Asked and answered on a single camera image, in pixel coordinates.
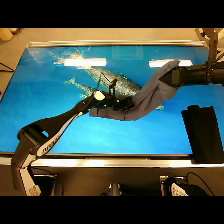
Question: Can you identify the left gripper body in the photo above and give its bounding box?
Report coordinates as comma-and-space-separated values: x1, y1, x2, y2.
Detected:
111, 96, 135, 111

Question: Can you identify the black garment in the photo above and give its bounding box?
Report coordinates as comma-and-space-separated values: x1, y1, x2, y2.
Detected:
181, 104, 224, 165

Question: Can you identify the grey-blue shirt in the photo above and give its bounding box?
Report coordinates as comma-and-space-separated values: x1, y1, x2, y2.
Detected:
87, 58, 183, 122

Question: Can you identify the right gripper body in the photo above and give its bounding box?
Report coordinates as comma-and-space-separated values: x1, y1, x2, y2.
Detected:
165, 67, 184, 87

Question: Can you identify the black cable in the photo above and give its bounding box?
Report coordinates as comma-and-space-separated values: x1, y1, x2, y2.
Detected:
185, 171, 215, 197

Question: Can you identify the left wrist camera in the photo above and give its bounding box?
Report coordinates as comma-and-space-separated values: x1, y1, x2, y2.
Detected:
97, 71, 118, 98

